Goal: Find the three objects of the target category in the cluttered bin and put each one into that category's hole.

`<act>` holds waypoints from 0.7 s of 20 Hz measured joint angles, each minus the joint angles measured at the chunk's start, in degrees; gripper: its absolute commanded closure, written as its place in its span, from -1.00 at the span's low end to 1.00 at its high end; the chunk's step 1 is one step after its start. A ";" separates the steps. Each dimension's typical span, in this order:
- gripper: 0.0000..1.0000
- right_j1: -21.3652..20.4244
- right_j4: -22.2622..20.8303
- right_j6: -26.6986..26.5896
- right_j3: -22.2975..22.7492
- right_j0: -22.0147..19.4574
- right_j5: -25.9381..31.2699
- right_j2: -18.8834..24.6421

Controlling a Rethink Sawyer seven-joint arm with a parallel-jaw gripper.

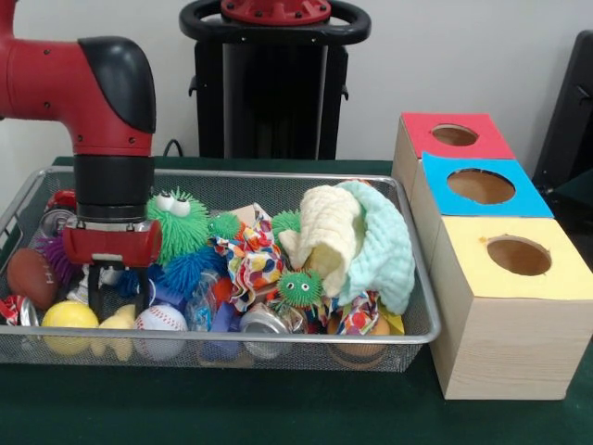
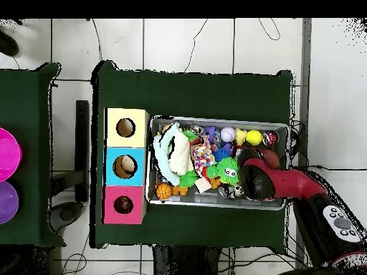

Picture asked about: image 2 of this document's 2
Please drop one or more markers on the cream waffle cloth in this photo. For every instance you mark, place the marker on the cream waffle cloth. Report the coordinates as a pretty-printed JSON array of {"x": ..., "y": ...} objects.
[{"x": 179, "y": 154}]

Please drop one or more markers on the colourful patterned cloth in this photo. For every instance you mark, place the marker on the colourful patterned cloth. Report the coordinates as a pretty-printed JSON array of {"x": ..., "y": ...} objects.
[{"x": 202, "y": 154}]

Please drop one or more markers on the mint waffle cloth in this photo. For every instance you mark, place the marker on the mint waffle cloth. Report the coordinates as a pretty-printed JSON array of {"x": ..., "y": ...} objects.
[{"x": 163, "y": 160}]

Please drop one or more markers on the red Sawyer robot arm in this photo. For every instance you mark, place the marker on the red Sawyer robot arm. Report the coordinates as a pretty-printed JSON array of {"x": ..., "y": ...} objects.
[{"x": 298, "y": 183}]

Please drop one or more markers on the wooden box with three holes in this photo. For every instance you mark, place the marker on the wooden box with three holes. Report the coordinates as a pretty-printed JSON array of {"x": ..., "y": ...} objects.
[{"x": 126, "y": 114}]

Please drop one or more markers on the small orange basketball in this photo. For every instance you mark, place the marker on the small orange basketball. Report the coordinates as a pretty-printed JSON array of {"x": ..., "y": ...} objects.
[{"x": 164, "y": 191}]

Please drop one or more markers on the green spiky googly-eyed ball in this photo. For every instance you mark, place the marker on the green spiky googly-eyed ball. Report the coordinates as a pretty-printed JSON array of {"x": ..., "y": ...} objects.
[{"x": 225, "y": 167}]

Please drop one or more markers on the white baseball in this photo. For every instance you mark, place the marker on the white baseball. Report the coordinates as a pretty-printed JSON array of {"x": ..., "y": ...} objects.
[{"x": 228, "y": 134}]

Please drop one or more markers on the dark green table cloth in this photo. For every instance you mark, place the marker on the dark green table cloth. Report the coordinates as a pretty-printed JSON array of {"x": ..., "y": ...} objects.
[
  {"x": 28, "y": 100},
  {"x": 215, "y": 94}
]

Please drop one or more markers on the yellow ball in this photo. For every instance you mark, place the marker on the yellow ball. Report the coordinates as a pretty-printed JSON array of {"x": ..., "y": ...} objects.
[{"x": 254, "y": 137}]

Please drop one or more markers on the brown toy football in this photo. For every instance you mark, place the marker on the brown toy football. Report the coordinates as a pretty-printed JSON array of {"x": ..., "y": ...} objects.
[{"x": 272, "y": 157}]

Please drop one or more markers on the magenta plastic bowl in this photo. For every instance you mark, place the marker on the magenta plastic bowl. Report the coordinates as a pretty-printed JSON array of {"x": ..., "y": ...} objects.
[{"x": 8, "y": 154}]

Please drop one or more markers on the purple plastic bowl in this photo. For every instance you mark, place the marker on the purple plastic bowl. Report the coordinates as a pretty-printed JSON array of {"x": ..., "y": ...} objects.
[{"x": 7, "y": 203}]

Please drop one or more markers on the person's foot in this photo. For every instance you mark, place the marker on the person's foot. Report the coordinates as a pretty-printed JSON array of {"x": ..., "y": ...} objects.
[{"x": 8, "y": 44}]

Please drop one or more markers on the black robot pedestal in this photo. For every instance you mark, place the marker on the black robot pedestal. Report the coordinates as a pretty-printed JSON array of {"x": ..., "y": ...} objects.
[{"x": 186, "y": 263}]

